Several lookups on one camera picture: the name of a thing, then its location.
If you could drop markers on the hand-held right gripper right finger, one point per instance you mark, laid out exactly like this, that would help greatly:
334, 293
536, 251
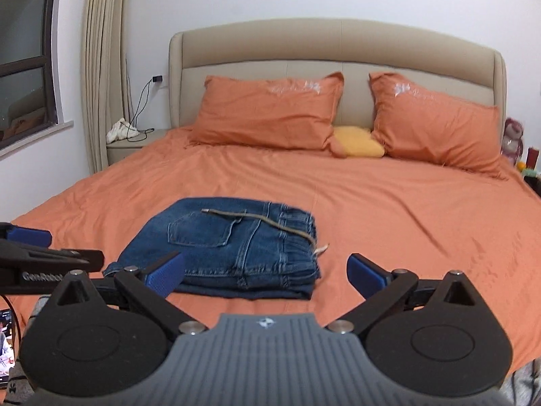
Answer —
367, 277

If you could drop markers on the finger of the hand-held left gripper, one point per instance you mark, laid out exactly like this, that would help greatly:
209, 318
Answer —
27, 236
63, 258

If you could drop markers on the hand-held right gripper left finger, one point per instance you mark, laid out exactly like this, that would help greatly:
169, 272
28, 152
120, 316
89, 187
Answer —
165, 275

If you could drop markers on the blue denim pants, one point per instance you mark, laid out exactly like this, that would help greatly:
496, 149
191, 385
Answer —
236, 241

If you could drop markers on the orange bed sheet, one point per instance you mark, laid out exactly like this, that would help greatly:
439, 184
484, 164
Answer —
401, 228

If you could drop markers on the smartphone with lit screen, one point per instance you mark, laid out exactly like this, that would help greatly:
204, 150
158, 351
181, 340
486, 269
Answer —
6, 346

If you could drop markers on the beige nightstand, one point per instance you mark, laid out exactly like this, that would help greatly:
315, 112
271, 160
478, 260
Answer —
135, 146

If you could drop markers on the yellow cushion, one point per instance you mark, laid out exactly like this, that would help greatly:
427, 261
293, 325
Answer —
359, 141

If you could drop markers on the white crumpled cloth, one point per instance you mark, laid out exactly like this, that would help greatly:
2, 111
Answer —
120, 132

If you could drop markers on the orange pillow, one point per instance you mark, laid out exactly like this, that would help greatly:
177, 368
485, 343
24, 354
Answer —
266, 112
435, 127

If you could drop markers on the beige curtain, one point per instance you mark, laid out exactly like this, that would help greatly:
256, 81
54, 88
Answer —
103, 67

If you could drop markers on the dark framed window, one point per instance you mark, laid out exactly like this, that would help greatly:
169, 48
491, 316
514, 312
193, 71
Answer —
25, 50

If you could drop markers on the orange fruit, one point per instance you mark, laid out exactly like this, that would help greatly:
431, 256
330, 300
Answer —
522, 165

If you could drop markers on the grey striped clothing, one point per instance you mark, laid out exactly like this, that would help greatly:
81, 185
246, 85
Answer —
526, 382

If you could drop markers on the pink plush toy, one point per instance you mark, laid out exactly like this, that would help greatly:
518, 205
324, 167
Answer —
512, 139

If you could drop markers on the red bottle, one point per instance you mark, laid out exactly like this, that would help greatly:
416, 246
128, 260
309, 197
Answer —
532, 156

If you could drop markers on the beige padded headboard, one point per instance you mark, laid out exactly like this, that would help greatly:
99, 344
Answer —
338, 42

